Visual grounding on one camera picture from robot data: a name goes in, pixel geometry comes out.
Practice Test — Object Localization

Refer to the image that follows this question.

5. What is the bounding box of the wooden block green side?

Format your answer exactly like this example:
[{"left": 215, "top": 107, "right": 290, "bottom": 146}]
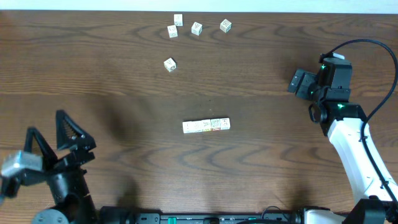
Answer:
[{"left": 191, "top": 22, "right": 203, "bottom": 35}]

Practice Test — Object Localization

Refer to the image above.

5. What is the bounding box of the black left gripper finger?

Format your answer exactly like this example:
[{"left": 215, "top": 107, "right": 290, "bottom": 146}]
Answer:
[
  {"left": 24, "top": 127, "right": 58, "bottom": 170},
  {"left": 55, "top": 110, "right": 96, "bottom": 151}
]

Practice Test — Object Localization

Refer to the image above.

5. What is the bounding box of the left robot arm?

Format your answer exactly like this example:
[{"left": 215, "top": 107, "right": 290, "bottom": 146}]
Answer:
[{"left": 1, "top": 110, "right": 97, "bottom": 223}]

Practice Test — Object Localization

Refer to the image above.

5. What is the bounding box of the wooden block red side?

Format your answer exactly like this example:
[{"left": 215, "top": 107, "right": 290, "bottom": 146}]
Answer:
[{"left": 210, "top": 118, "right": 221, "bottom": 131}]

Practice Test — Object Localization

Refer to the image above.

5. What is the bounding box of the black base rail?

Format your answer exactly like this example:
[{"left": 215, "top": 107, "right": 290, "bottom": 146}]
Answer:
[{"left": 98, "top": 207, "right": 304, "bottom": 224}]

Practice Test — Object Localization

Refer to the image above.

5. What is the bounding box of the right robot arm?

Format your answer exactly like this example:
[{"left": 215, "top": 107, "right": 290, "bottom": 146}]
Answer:
[{"left": 288, "top": 54, "right": 397, "bottom": 223}]

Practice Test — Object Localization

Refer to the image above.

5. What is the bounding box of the wooden block yellow side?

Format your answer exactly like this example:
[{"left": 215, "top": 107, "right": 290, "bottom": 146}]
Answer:
[{"left": 220, "top": 118, "right": 231, "bottom": 130}]

